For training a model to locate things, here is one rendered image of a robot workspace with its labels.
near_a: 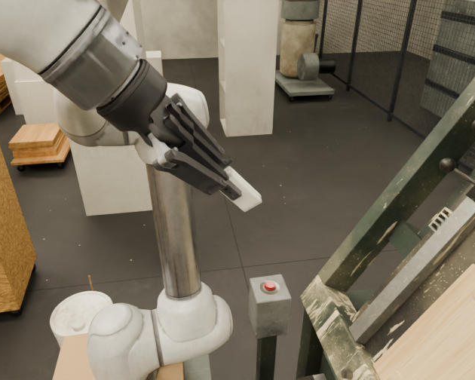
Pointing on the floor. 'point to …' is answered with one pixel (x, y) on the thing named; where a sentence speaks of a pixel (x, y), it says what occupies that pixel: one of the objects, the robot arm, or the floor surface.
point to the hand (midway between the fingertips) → (237, 190)
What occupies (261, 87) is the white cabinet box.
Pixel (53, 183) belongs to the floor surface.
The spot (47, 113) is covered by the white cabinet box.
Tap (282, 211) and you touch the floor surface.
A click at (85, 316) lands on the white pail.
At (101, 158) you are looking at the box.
